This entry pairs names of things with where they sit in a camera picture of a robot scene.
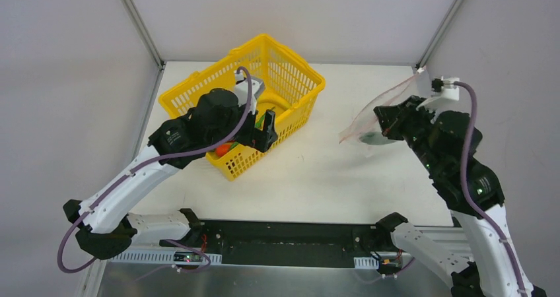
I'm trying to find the dark green cucumber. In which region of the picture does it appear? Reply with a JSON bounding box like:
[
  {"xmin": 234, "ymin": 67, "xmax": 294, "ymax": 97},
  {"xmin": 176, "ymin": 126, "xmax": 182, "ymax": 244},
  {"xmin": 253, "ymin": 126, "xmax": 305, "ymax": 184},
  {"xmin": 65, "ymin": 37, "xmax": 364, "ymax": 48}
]
[{"xmin": 359, "ymin": 131, "xmax": 396, "ymax": 146}]

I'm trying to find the clear zip top bag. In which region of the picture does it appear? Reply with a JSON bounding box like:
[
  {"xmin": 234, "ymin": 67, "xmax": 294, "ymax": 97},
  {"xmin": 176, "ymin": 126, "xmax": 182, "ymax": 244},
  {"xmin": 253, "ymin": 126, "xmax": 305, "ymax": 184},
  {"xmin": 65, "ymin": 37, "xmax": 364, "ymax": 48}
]
[{"xmin": 339, "ymin": 66, "xmax": 431, "ymax": 147}]

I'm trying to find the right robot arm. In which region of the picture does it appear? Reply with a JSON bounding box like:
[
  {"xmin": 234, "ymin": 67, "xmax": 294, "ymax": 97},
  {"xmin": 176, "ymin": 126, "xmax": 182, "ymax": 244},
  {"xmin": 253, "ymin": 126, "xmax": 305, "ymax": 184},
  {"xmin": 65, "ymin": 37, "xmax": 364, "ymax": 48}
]
[{"xmin": 374, "ymin": 96, "xmax": 546, "ymax": 296}]

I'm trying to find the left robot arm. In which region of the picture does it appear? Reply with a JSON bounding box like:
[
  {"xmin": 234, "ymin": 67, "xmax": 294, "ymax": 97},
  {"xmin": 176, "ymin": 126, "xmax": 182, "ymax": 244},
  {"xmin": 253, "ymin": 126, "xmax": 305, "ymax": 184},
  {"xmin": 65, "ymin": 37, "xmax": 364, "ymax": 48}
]
[{"xmin": 63, "ymin": 83, "xmax": 277, "ymax": 260}]

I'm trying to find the green chili pepper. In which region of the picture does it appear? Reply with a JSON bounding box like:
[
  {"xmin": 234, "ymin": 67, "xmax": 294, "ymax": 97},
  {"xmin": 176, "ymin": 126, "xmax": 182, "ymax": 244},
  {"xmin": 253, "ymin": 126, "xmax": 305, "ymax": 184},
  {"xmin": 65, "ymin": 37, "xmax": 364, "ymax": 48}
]
[{"xmin": 255, "ymin": 107, "xmax": 275, "ymax": 132}]

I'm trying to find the yellow banana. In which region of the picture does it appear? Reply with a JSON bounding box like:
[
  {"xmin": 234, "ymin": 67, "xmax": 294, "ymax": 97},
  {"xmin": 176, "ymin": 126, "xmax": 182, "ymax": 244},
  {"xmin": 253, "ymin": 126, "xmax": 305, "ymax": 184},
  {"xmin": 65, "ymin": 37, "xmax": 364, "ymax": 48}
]
[{"xmin": 258, "ymin": 93, "xmax": 292, "ymax": 110}]

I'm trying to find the yellow plastic basket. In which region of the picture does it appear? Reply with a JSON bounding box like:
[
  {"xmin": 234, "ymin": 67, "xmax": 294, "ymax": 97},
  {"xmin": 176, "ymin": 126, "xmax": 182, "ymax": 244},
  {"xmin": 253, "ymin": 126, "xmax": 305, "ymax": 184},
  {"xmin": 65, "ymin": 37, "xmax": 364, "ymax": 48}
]
[{"xmin": 158, "ymin": 34, "xmax": 325, "ymax": 180}]

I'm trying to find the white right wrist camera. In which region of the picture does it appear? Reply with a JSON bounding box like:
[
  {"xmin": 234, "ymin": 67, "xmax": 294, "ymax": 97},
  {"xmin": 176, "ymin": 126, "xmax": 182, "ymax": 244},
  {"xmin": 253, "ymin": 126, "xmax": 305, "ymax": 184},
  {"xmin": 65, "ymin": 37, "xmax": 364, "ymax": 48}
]
[{"xmin": 430, "ymin": 77, "xmax": 460, "ymax": 110}]

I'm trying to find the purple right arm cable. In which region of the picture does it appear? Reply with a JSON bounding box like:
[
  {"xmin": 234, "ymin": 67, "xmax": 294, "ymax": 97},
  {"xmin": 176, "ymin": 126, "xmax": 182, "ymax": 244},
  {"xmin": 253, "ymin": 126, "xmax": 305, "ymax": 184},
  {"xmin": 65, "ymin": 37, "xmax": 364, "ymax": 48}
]
[{"xmin": 452, "ymin": 81, "xmax": 528, "ymax": 297}]

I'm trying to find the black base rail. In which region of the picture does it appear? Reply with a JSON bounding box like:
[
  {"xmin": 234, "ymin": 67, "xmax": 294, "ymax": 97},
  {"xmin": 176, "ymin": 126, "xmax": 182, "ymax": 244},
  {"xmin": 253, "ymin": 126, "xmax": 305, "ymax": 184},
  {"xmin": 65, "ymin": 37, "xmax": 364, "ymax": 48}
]
[{"xmin": 179, "ymin": 219, "xmax": 398, "ymax": 268}]

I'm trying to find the white slotted cable duct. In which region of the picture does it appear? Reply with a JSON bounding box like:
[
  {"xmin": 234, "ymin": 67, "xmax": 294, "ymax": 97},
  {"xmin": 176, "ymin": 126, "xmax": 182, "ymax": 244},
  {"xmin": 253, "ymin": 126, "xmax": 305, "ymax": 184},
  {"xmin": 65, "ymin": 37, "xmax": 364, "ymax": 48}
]
[{"xmin": 109, "ymin": 247, "xmax": 223, "ymax": 266}]

